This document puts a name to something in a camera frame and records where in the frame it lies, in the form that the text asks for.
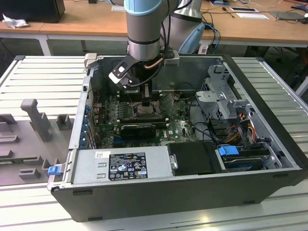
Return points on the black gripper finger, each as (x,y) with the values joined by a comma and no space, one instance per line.
(146,96)

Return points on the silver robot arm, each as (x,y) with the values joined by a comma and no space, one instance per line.
(144,29)

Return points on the CPU socket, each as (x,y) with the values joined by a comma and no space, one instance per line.
(134,110)

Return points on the black round capacitor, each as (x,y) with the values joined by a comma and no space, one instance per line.
(111,90)

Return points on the black graphics card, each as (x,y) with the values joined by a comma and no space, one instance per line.
(137,131)

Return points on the green motherboard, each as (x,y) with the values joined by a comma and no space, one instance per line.
(178,125)

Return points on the white power adapter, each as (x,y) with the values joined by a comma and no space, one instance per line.
(203,49)

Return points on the grey metal drive cage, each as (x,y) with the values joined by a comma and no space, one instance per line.
(211,101)

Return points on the white desk label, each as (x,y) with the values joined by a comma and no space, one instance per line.
(118,8)

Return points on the grey power supply unit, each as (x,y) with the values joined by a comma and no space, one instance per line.
(156,166)

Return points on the black plastic shroud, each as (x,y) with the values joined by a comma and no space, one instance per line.
(192,158)

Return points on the hard disk in blue carrier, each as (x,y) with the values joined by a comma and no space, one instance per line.
(227,151)

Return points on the blue booklet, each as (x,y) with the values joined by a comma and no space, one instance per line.
(220,2)

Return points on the black open PC case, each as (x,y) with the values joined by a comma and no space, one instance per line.
(168,199)

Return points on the white tablet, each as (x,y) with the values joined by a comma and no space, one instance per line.
(244,9)

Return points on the blue case clip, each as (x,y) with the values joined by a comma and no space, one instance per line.
(54,170)

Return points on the grey parts rack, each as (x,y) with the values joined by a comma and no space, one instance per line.
(36,144)

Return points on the white paper sheet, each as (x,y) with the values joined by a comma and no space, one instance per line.
(252,16)

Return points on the black computer box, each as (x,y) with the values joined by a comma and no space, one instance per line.
(31,9)

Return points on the crumpled white paper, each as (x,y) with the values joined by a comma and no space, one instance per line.
(14,22)

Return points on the green circuit board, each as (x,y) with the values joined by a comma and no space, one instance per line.
(9,160)

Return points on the dark laptop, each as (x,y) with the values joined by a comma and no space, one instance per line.
(288,15)

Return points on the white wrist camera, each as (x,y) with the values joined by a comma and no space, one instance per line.
(119,72)

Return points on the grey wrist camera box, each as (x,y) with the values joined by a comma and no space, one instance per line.
(172,60)

